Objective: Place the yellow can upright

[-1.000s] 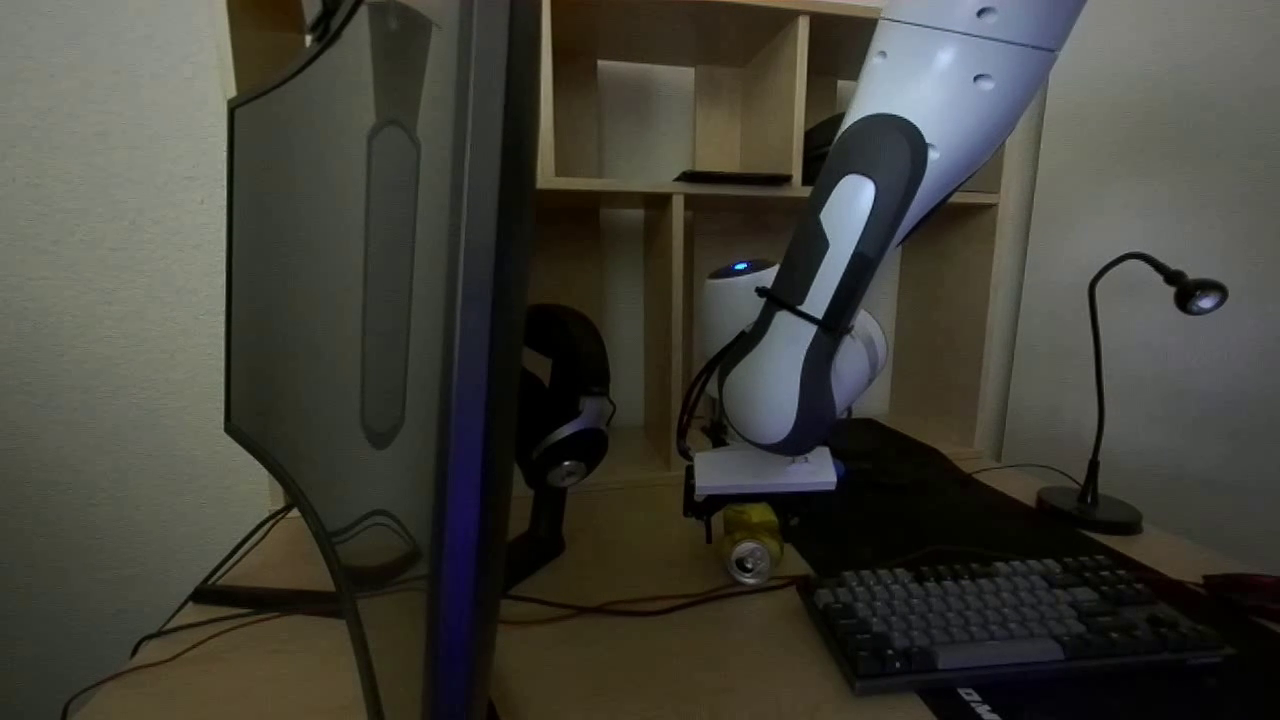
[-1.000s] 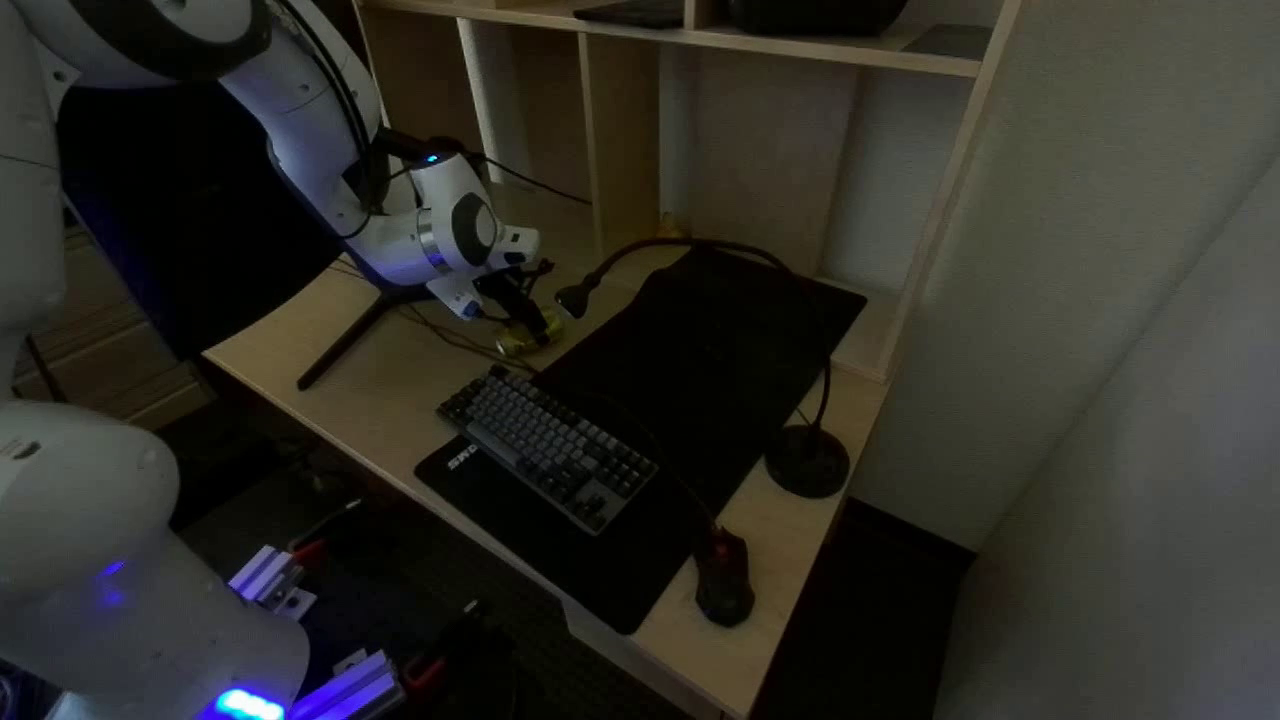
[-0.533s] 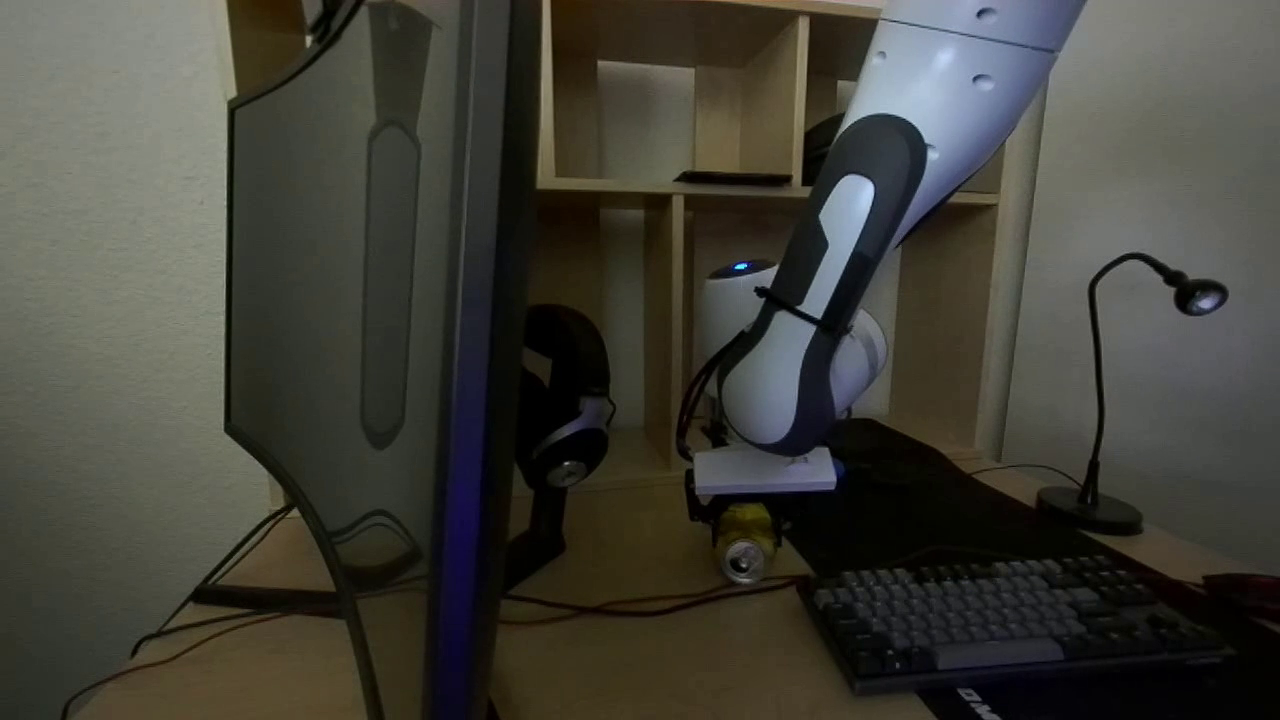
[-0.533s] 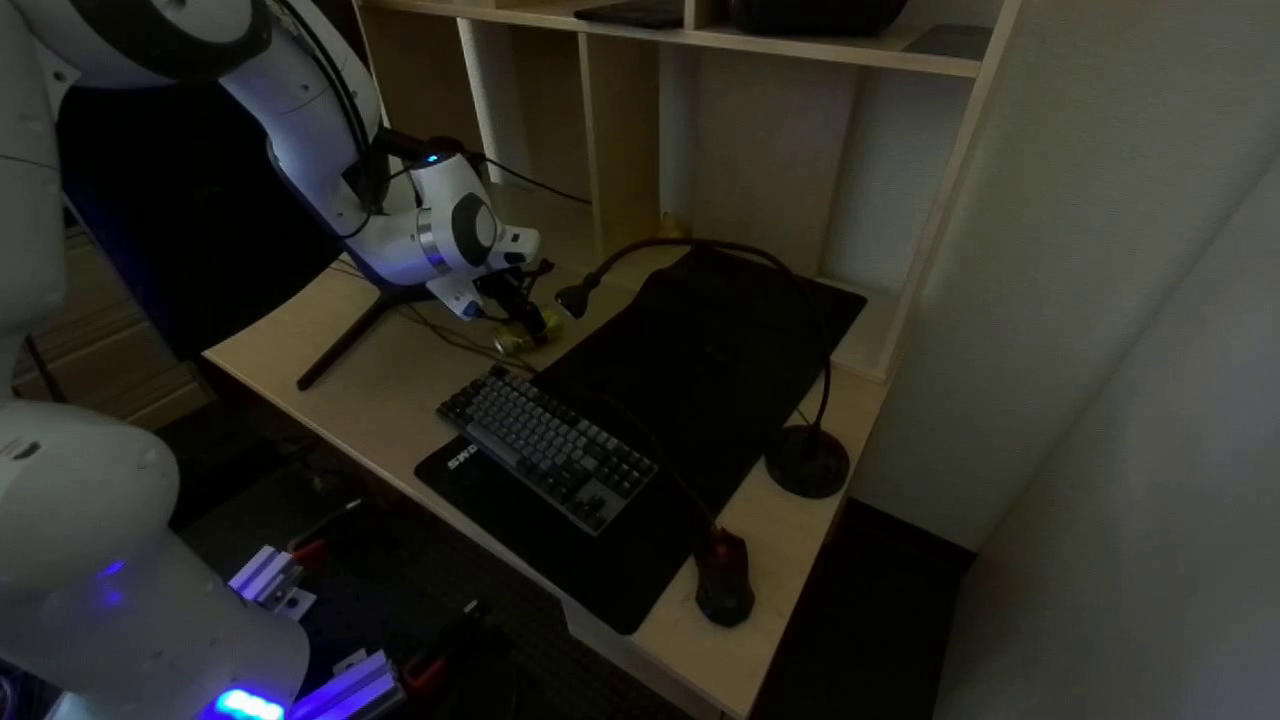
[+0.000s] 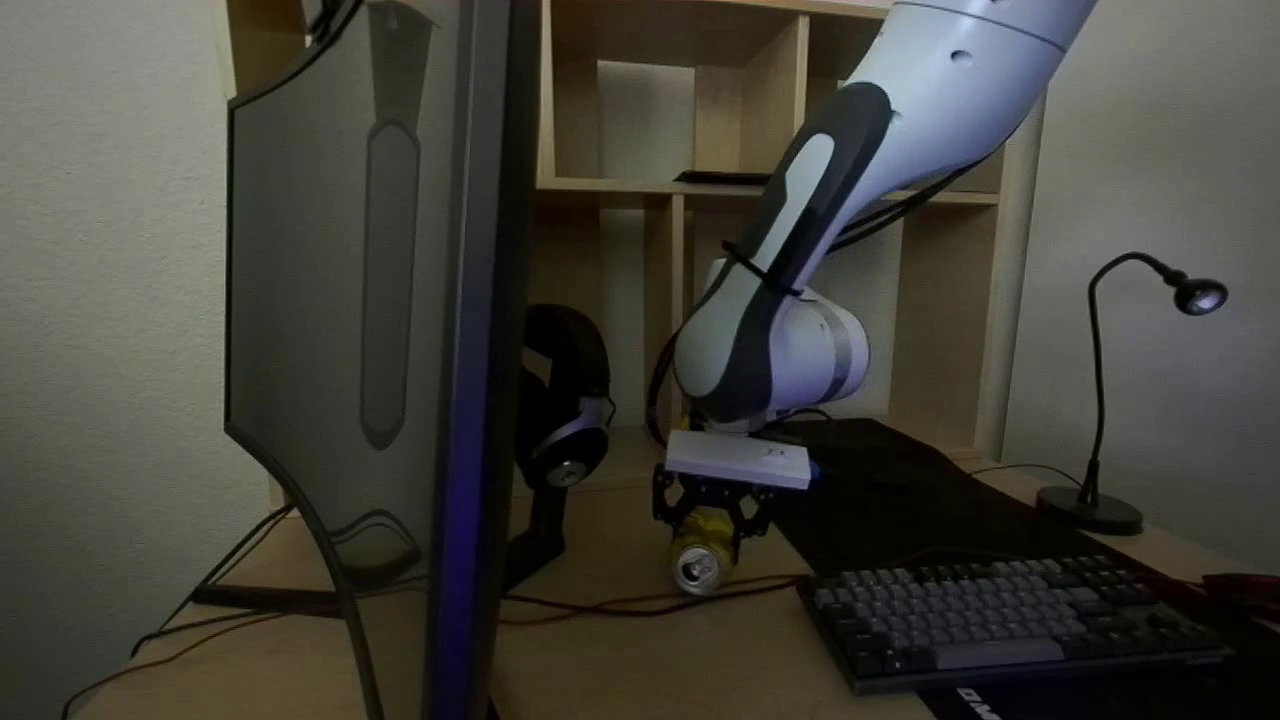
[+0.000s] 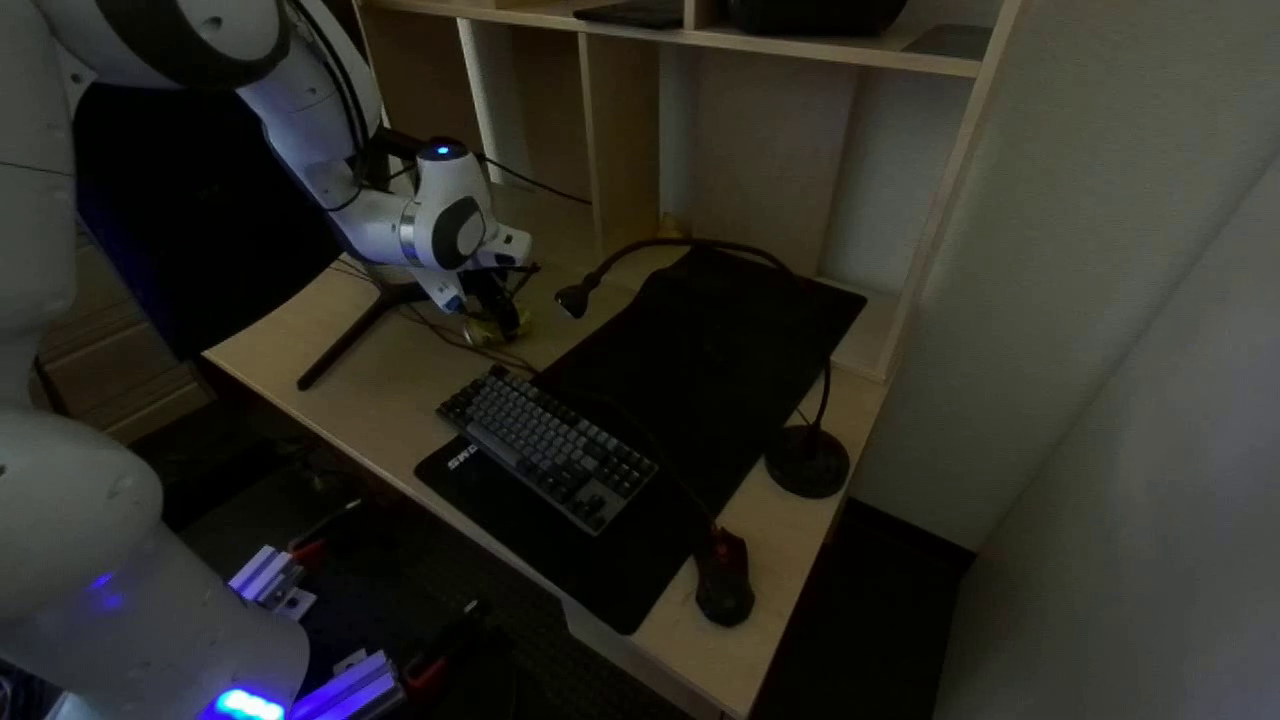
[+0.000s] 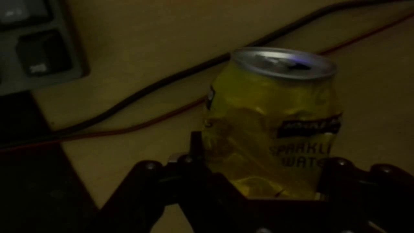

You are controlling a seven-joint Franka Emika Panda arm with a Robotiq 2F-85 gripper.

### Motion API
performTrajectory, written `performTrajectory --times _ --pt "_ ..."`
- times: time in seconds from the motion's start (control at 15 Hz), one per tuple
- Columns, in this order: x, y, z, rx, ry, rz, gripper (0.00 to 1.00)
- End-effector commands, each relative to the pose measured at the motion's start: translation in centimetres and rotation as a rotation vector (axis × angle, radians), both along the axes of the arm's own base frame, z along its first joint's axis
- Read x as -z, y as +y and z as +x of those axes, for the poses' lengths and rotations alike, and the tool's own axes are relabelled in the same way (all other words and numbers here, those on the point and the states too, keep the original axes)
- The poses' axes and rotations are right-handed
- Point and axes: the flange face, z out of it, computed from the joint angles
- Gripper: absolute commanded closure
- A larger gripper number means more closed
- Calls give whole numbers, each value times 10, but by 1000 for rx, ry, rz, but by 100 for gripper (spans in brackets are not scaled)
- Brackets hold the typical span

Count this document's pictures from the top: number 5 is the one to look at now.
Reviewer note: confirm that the curved black computer monitor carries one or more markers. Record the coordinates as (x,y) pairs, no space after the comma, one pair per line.
(305,267)

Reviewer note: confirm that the light wooden shelf hutch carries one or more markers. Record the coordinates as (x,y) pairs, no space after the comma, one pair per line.
(626,121)

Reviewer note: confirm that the black monitor stand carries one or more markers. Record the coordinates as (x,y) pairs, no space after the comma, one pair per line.
(264,596)

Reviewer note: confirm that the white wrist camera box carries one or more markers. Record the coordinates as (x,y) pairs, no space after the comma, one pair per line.
(740,458)

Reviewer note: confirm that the black red computer mouse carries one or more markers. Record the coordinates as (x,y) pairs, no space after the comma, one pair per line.
(1245,596)

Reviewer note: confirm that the grey mechanical keyboard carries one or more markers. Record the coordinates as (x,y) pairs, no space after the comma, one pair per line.
(1001,618)

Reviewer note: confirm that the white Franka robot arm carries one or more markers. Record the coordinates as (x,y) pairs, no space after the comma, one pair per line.
(826,200)

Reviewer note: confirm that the black gooseneck desk lamp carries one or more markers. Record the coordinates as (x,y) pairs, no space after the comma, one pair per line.
(1095,403)

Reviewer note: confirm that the black silver headphones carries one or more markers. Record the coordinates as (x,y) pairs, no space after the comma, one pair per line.
(567,403)

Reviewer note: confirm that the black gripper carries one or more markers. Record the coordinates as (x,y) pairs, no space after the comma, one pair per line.
(712,499)

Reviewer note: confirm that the flat black shelf item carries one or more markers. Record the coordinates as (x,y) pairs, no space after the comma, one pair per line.
(722,178)

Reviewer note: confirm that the black headphone stand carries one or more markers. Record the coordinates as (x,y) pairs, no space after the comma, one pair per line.
(539,533)

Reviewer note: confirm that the black desk mat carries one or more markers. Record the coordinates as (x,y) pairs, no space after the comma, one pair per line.
(892,494)

